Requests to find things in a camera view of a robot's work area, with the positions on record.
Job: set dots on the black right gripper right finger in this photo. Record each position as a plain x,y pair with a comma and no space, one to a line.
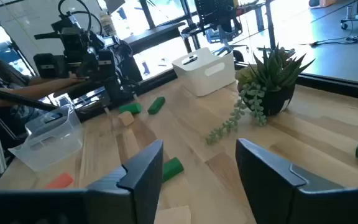
266,186

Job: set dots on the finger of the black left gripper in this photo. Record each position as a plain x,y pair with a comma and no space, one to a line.
107,67
47,67

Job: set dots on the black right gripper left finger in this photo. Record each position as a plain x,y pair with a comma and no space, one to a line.
141,193

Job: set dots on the long green wooden block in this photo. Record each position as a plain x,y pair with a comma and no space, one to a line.
156,105
172,169

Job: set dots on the short green wooden block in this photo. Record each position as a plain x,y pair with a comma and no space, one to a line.
130,108

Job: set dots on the natural wooden block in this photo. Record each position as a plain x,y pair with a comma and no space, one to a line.
126,119

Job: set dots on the long red wooden block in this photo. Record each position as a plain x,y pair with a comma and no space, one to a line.
60,181

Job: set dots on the person's forearm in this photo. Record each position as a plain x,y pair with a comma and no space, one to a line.
42,88

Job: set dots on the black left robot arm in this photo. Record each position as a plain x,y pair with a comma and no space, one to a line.
126,68

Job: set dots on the person's hand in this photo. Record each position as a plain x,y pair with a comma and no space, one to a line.
78,78

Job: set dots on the white bottle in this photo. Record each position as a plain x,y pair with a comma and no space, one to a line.
107,25

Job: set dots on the black diagonal strut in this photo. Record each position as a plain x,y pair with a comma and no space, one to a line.
17,98

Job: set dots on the white board panel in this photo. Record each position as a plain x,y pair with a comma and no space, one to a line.
26,21

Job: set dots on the black desk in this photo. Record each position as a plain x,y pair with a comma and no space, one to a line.
154,35

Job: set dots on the clear plastic bin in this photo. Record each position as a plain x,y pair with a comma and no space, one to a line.
51,149

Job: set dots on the white plastic bin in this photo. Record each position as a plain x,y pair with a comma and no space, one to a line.
197,81

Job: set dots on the potted succulent plant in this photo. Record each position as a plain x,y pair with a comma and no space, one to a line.
275,74

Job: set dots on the black office chair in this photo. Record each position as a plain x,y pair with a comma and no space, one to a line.
216,12

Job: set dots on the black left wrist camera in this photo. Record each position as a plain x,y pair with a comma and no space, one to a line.
67,25

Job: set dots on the black vertical frame post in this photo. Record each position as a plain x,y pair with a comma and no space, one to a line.
270,25

